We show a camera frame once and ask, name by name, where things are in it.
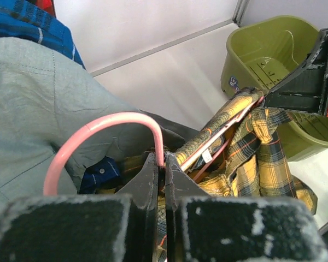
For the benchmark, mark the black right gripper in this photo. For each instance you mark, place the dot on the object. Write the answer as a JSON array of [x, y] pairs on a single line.
[[304, 90]]

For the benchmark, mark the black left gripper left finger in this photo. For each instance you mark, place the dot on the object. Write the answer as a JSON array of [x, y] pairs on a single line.
[[137, 237]]

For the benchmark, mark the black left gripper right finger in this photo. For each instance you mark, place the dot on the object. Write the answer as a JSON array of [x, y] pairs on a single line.
[[186, 215]]

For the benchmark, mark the yellow plaid shirt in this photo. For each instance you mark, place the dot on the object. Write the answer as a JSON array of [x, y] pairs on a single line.
[[257, 209]]

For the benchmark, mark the pink wire hanger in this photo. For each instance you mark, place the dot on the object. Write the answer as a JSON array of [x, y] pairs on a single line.
[[91, 153]]

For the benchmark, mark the grey shirt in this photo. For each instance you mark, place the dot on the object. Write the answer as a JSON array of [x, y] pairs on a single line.
[[45, 97]]

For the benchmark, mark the blue plaid shirt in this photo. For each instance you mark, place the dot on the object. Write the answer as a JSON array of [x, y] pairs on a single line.
[[25, 20]]

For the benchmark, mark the red plaid shirt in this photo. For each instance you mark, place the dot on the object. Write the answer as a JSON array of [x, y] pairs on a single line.
[[47, 6]]

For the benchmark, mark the green plastic basket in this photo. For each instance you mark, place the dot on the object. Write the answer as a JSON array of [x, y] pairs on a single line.
[[262, 55]]

